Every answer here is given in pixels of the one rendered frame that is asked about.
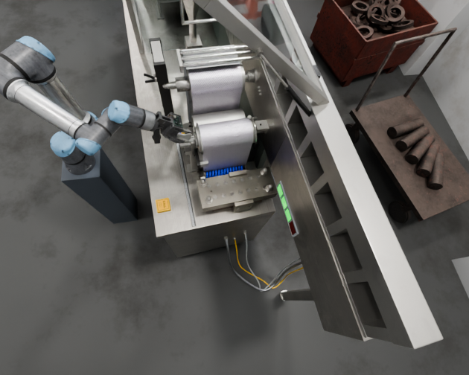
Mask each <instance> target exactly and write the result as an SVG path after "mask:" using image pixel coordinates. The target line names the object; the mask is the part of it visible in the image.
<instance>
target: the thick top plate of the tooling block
mask: <svg viewBox="0 0 469 375"><path fill-rule="evenodd" d="M263 168H264V167H262V168H258V169H254V170H247V175H243V176H236V177H231V178H229V174H226V175H222V176H214V177H210V178H205V181H206V183H207V185H206V186H205V187H201V186H200V181H201V179H198V180H197V189H198V193H199V197H200V203H201V207H202V212H205V211H212V210H216V209H219V208H226V207H230V206H234V203H235V202H242V201H246V200H250V199H253V201H254V202H255V201H259V200H262V199H269V198H273V197H275V196H276V195H277V193H278V192H277V190H276V187H275V183H274V181H273V178H272V174H271V171H270V168H269V167H266V169H267V174H266V175H265V176H262V175H261V170H262V169H263ZM268 184H271V185H272V191H270V192H267V191H266V189H265V187H266V186H267V185H268ZM207 196H210V197H211V198H212V203H211V204H207V203H206V202H205V199H206V197H207Z"/></svg>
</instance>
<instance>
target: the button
mask: <svg viewBox="0 0 469 375"><path fill-rule="evenodd" d="M156 209H157V212H158V213H162V212H166V211H171V209H170V201H169V198H164V199H157V200H156Z"/></svg>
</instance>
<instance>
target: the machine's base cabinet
mask: <svg viewBox="0 0 469 375"><path fill-rule="evenodd" d="M272 215H273V214H267V215H264V216H260V217H254V218H250V219H244V220H241V221H237V222H230V223H226V224H223V225H217V226H213V227H209V228H203V229H200V230H196V231H189V232H185V233H182V234H176V235H172V236H168V237H164V239H165V240H166V241H167V243H168V245H169V246H170V247H171V249H172V250H173V252H174V253H175V255H176V256H177V257H182V256H186V255H190V254H196V253H199V252H202V251H208V250H212V249H218V248H221V247H224V246H226V241H225V240H224V238H225V237H228V244H229V246H230V245H234V244H235V241H234V240H233V238H235V237H236V244H237V243H243V242H246V238H245V234H244V232H245V231H246V232H247V234H246V236H247V241H250V240H254V239H255V237H256V236H257V235H258V233H259V232H260V230H261V229H262V228H263V227H264V226H265V225H266V223H267V222H268V221H269V219H270V218H271V217H272Z"/></svg>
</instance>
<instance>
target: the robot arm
mask: <svg viewBox="0 0 469 375"><path fill-rule="evenodd" d="M54 61H55V57H54V55H53V54H52V53H51V52H50V51H49V50H48V49H47V48H46V47H45V46H44V45H43V44H42V43H40V42H39V41H37V40H36V39H34V38H32V37H30V36H24V37H22V38H21V39H19V40H16V42H14V43H13V44H12V45H10V46H9V47H8V48H6V49H5V50H3V51H2V52H1V53H0V94H1V95H2V96H3V97H5V98H6V99H8V100H9V101H10V102H12V103H19V104H21V105H22V106H24V107H25V108H26V109H29V110H30V111H32V112H33V113H34V114H36V115H38V116H40V117H41V118H42V119H44V120H45V121H47V122H49V123H50V124H52V125H53V126H55V127H56V128H58V129H60V130H61V132H57V133H55V134H54V135H53V136H52V138H51V141H50V145H51V149H52V150H53V151H54V153H55V154H56V155H57V156H59V157H60V158H61V159H62V160H63V161H64V163H65V166H66V169H67V170H68V171H69V172H70V173H72V174H74V175H83V174H86V173H88V172H89V171H91V170H92V169H93V167H94V166H95V157H94V156H93V155H94V154H95V153H96V152H97V151H98V150H99V149H100V148H101V147H102V146H103V145H104V144H105V143H106V142H107V141H108V140H109V138H110V137H111V136H112V135H113V134H114V133H115V132H116V131H117V130H118V129H119V128H120V127H121V126H124V125H128V126H133V127H136V128H139V129H143V130H146V131H151V132H153V136H152V138H153V140H154V143H155V144H160V139H161V135H160V133H161V134H162V135H163V136H164V137H165V138H168V139H169V140H170V141H172V142H174V143H178V144H182V143H189V142H192V141H193V139H191V136H192V134H191V133H192V132H191V131H190V130H189V129H187V128H188V126H189V123H188V122H186V123H184V124H183V123H182V119H181V115H177V114H175V113H172V112H170V113H169V114H168V115H167V116H164V115H162V112H160V111H158V112H157V113H156V114H155V113H153V112H150V111H147V110H145V109H142V108H139V107H137V106H133V105H130V104H128V103H125V102H123V101H118V100H114V101H112V102H111V103H110V105H109V107H107V108H105V109H104V110H103V111H102V113H101V116H100V117H99V118H97V116H95V115H94V114H93V113H91V112H87V111H85V110H82V108H81V107H80V105H79V104H78V103H77V101H76V100H75V99H74V98H73V97H72V95H71V94H70V92H69V91H68V89H67V88H66V87H65V86H64V85H63V83H62V82H61V80H60V79H59V77H58V76H57V75H56V73H57V70H56V68H55V66H54V65H53V63H54ZM29 82H30V83H33V84H37V85H38V87H40V88H41V90H42V91H43V92H44V93H45V95H46V96H47V97H46V96H45V95H43V94H42V93H40V92H38V91H37V90H36V89H34V88H32V87H31V84H30V83H29ZM178 132H184V133H186V134H185V135H183V134H181V133H179V134H177V133H178ZM176 134H177V135H176Z"/></svg>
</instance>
